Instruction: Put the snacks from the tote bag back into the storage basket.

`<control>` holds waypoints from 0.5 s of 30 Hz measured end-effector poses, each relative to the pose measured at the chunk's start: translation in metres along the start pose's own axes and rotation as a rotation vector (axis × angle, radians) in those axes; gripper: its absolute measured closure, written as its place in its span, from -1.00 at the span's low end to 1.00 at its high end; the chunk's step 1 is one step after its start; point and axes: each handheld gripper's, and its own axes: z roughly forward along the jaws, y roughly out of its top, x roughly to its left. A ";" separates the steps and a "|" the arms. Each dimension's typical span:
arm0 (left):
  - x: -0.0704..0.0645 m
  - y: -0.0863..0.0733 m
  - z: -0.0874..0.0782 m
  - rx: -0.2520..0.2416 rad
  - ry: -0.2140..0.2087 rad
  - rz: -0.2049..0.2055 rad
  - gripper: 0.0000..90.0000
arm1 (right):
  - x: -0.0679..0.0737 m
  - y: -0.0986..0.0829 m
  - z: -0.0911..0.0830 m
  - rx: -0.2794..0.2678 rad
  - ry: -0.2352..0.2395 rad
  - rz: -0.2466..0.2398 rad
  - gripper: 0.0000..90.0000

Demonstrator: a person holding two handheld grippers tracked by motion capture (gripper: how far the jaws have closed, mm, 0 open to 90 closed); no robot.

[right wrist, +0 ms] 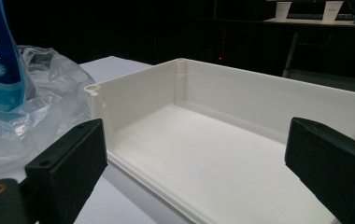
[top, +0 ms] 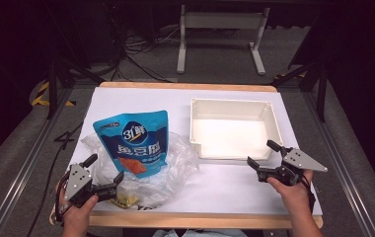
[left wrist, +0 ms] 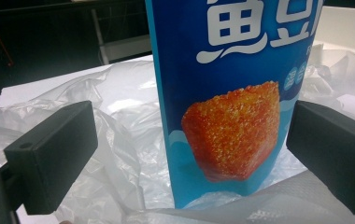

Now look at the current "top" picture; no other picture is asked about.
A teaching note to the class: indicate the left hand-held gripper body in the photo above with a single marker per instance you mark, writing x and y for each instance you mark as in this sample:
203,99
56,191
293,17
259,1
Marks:
78,181

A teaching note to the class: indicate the small yellow packet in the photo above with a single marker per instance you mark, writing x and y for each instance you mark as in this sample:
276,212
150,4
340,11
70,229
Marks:
127,200

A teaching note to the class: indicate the wooden table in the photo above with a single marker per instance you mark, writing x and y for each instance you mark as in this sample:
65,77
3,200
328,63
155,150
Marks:
188,221

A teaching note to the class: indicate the black tripod stand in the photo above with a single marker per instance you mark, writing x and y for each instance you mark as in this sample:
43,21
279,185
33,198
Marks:
53,85
320,89

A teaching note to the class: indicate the white metal stand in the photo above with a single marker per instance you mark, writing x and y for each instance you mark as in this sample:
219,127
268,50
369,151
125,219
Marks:
222,20

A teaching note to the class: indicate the white plastic box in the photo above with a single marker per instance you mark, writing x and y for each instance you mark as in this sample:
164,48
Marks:
231,135

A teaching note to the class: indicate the aluminium floor rail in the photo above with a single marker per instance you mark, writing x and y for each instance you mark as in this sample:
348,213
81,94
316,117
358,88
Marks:
340,168
24,168

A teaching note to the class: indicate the person's right hand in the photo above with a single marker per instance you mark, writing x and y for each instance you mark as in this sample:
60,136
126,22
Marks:
292,194

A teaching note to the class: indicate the yellow black floor tape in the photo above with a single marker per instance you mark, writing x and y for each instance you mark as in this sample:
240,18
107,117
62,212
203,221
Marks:
40,95

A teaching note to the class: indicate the clear plastic bag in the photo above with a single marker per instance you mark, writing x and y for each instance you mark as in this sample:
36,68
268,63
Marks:
179,161

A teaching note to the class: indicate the blue food pouch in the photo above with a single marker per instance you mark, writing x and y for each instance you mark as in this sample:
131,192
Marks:
133,144

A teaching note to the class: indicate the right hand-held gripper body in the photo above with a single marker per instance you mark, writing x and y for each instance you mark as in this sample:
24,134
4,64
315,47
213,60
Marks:
302,162

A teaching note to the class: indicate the white table sheet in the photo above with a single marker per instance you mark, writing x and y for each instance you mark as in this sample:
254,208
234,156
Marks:
221,187

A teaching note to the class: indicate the person's left hand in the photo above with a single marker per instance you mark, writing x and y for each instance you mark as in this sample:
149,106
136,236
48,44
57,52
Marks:
77,214

